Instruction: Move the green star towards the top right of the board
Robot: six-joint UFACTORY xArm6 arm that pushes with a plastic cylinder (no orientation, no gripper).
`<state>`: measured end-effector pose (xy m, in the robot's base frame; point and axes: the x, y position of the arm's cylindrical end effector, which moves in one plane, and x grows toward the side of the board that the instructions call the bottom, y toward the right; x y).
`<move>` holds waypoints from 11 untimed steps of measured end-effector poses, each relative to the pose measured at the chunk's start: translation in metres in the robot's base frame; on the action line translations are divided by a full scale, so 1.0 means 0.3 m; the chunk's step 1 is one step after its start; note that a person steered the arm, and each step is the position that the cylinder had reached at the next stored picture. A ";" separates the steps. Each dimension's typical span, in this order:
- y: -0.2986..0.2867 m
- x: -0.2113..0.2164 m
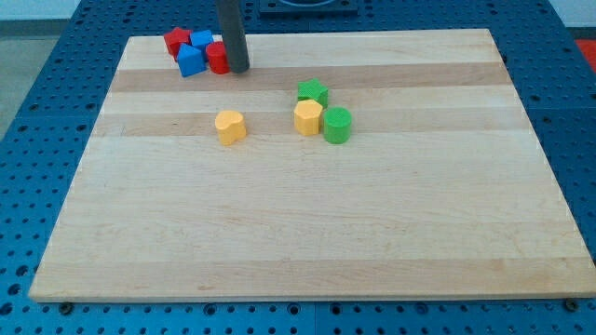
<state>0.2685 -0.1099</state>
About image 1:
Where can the yellow hexagon block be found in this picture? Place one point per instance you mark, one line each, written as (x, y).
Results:
(307, 114)

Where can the red cylinder block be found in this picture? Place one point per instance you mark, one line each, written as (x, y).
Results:
(217, 58)

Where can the red star block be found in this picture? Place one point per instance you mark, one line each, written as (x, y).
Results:
(175, 38)

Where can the light wooden board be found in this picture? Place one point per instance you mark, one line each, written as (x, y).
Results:
(442, 191)

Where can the yellow heart block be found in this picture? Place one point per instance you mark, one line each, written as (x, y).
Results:
(230, 126)

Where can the green cylinder block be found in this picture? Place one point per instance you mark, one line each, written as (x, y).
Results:
(337, 125)

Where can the green star block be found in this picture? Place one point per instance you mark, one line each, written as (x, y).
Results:
(313, 89)

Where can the blue cube block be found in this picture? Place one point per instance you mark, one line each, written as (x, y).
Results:
(200, 40)

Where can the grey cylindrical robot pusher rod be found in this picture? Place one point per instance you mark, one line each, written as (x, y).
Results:
(233, 34)

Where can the blue triangular block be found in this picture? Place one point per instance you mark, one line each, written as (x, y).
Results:
(190, 60)

